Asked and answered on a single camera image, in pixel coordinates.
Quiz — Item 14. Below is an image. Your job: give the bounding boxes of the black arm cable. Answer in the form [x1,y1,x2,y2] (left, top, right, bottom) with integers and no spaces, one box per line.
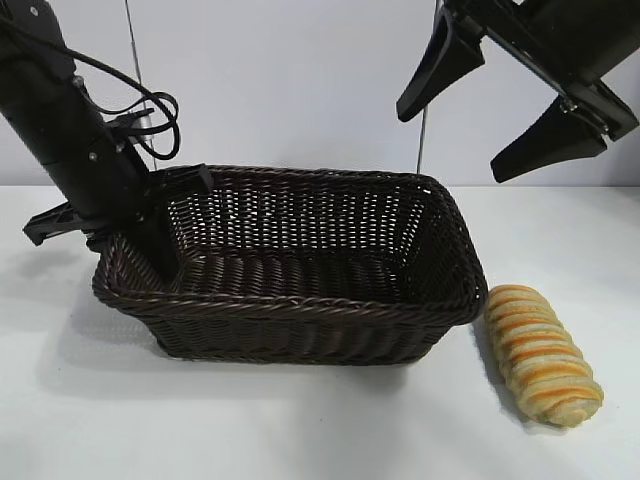
[63,45,181,162]

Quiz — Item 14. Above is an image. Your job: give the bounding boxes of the dark brown woven basket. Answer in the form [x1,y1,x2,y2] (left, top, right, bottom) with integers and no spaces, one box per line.
[91,163,489,367]

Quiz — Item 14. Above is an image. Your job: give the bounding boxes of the long striped bread loaf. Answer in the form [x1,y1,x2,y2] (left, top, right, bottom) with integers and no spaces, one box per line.
[485,283,606,413]

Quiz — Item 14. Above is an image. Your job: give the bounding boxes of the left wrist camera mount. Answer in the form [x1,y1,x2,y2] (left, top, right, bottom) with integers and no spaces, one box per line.
[101,111,154,152]

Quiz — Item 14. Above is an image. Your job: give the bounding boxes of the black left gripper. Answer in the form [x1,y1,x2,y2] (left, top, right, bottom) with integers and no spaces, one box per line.
[21,143,212,282]

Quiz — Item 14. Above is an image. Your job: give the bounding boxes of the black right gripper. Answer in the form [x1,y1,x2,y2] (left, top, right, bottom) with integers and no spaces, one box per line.
[395,0,640,184]

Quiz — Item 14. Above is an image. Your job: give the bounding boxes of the thin metal rod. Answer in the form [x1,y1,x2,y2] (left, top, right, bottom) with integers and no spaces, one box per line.
[415,103,430,172]
[126,0,162,174]

